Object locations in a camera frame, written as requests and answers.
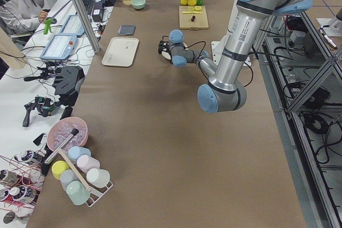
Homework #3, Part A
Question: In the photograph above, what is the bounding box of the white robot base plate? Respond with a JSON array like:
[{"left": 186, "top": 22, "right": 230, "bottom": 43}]
[{"left": 211, "top": 41, "right": 226, "bottom": 65}]

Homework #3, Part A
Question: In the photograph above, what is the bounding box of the whole lemon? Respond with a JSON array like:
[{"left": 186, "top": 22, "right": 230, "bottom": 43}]
[
  {"left": 187, "top": 0, "right": 197, "bottom": 6},
  {"left": 180, "top": 0, "right": 188, "bottom": 6}
]

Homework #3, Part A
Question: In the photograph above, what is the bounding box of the green handled tool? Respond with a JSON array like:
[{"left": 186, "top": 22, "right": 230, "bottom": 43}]
[{"left": 43, "top": 18, "right": 57, "bottom": 35}]

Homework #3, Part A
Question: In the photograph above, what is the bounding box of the grey folded cloth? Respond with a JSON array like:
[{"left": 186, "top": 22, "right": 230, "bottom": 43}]
[{"left": 117, "top": 25, "right": 136, "bottom": 36}]

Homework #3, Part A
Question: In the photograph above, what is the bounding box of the seated person in grey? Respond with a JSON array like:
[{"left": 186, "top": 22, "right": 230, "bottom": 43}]
[{"left": 1, "top": 0, "right": 48, "bottom": 35}]

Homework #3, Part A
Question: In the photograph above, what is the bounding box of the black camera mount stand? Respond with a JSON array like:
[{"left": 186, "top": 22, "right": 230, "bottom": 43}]
[{"left": 52, "top": 66, "right": 85, "bottom": 120}]

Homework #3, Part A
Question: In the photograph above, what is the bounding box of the bamboo cutting board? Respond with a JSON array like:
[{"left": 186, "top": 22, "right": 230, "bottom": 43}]
[{"left": 178, "top": 6, "right": 209, "bottom": 30}]

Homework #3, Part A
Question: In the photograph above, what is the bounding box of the mint green bowl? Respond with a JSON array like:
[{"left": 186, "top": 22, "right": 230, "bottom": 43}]
[{"left": 131, "top": 0, "right": 146, "bottom": 10}]

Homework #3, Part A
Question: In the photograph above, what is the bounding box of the blue teach pendant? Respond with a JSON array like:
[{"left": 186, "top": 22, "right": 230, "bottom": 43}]
[
  {"left": 40, "top": 34, "right": 77, "bottom": 60},
  {"left": 60, "top": 14, "right": 85, "bottom": 37}
]

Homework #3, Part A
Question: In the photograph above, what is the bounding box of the pink cup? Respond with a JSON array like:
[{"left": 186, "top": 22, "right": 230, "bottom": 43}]
[{"left": 76, "top": 154, "right": 100, "bottom": 174}]

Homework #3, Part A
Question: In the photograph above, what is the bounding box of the black keyboard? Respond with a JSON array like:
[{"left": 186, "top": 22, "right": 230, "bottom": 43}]
[{"left": 82, "top": 0, "right": 95, "bottom": 15}]

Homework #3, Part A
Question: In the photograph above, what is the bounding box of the far blue teach pendant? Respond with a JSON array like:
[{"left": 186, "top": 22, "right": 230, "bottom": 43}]
[{"left": 60, "top": 14, "right": 85, "bottom": 37}]

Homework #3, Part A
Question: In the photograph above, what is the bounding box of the aluminium camera post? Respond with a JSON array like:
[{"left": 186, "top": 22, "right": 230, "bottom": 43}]
[{"left": 72, "top": 0, "right": 100, "bottom": 54}]

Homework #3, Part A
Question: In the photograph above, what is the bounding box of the mint cup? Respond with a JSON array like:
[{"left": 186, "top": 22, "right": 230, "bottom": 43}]
[{"left": 66, "top": 180, "right": 90, "bottom": 206}]

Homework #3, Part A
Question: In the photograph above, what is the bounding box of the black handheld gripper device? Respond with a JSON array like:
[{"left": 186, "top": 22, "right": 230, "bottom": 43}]
[{"left": 22, "top": 96, "right": 61, "bottom": 127}]

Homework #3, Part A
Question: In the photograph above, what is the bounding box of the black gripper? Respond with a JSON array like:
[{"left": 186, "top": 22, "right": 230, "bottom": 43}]
[{"left": 158, "top": 40, "right": 170, "bottom": 55}]

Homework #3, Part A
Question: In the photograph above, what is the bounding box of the upper whole lemon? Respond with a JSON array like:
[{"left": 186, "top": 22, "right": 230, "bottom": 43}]
[{"left": 187, "top": 0, "right": 197, "bottom": 6}]

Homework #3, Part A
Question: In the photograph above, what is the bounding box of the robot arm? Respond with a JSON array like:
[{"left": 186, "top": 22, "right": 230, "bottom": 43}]
[{"left": 158, "top": 0, "right": 314, "bottom": 113}]

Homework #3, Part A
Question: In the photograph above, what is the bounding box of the upper lemon slice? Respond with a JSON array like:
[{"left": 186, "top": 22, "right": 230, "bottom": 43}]
[{"left": 193, "top": 6, "right": 202, "bottom": 11}]

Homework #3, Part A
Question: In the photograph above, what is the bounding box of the white cup rack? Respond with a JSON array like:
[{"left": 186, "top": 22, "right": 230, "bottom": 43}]
[{"left": 58, "top": 150, "right": 114, "bottom": 208}]

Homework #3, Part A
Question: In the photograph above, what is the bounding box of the pink ice bowl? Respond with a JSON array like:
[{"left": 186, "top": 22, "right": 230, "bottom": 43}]
[{"left": 47, "top": 117, "right": 89, "bottom": 152}]

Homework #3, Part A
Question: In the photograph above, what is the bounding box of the light blue cup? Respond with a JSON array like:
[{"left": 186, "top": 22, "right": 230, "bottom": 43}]
[{"left": 67, "top": 146, "right": 91, "bottom": 163}]

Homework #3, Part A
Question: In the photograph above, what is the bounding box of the cream rabbit tray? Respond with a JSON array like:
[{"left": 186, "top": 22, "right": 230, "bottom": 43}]
[{"left": 102, "top": 37, "right": 139, "bottom": 67}]

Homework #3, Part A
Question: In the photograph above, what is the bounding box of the white cup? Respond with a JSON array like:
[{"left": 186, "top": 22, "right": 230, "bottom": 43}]
[{"left": 86, "top": 168, "right": 110, "bottom": 188}]

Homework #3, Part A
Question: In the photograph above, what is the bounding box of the metal scoop with black tip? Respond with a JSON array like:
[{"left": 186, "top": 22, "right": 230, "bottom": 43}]
[{"left": 44, "top": 128, "right": 79, "bottom": 165}]

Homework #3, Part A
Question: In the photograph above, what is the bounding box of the lower whole lemon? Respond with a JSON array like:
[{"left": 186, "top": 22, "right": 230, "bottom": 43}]
[{"left": 180, "top": 0, "right": 188, "bottom": 6}]

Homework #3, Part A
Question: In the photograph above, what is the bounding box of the near blue teach pendant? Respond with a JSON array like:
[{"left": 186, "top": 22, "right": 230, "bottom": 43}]
[{"left": 40, "top": 34, "right": 77, "bottom": 60}]

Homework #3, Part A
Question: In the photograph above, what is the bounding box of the grey cup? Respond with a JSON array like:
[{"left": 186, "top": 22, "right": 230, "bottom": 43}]
[{"left": 60, "top": 169, "right": 79, "bottom": 191}]

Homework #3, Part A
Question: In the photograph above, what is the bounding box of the yellow plastic knife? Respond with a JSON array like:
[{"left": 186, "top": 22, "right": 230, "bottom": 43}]
[{"left": 182, "top": 11, "right": 203, "bottom": 14}]

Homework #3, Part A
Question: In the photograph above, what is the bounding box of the yellow cup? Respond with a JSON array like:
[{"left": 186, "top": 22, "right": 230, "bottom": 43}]
[{"left": 51, "top": 160, "right": 70, "bottom": 180}]

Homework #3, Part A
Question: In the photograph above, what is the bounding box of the cream round plate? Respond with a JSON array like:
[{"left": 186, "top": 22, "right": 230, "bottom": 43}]
[{"left": 161, "top": 50, "right": 171, "bottom": 61}]

